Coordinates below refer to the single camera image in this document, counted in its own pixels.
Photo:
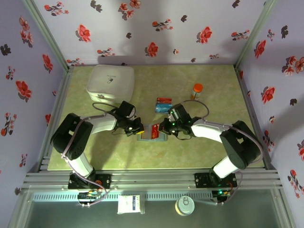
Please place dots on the circuit board with green light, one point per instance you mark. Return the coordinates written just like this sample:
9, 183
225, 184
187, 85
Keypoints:
221, 193

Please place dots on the white paper packet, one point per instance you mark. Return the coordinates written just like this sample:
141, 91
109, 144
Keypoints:
128, 204

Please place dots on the tin can with pull tab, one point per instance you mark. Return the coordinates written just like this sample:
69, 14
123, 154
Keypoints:
184, 205

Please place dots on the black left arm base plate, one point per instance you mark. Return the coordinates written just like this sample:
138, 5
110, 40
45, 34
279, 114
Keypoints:
102, 181

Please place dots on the aluminium corner post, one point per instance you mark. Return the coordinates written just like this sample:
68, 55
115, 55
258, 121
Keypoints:
47, 33
254, 33

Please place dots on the white lidded box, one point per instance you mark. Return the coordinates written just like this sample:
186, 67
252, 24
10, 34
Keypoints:
110, 83

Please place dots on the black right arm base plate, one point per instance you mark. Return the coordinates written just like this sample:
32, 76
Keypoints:
202, 180

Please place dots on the orange-capped pill bottle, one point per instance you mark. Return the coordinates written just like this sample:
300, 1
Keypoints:
197, 91

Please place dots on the aluminium front rail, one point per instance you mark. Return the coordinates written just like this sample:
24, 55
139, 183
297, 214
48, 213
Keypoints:
154, 180

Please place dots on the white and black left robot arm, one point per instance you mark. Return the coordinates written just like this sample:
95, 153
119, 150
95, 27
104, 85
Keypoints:
102, 123

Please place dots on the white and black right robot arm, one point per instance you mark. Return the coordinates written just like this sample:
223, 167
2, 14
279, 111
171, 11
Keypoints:
209, 129

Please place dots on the grey-green card holder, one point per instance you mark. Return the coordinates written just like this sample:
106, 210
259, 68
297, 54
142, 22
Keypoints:
145, 139

